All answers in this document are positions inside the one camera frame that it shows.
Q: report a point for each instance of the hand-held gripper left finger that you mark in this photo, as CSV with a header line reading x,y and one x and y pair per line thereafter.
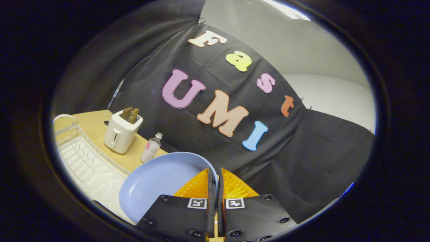
x,y
211,188

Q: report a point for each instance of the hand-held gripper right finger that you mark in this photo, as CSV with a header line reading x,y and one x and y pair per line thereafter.
x,y
221,188

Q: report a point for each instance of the light blue plate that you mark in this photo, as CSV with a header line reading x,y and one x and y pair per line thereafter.
x,y
158,181

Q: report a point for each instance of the black backdrop cloth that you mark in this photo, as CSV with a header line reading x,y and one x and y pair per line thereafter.
x,y
268,158

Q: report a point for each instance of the clear plastic bottle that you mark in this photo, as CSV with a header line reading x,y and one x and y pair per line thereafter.
x,y
150,148

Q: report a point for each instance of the white toaster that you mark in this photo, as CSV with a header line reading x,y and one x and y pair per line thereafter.
x,y
120,134

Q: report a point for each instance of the brown toast slice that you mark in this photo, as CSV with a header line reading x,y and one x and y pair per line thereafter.
x,y
134,115
126,113

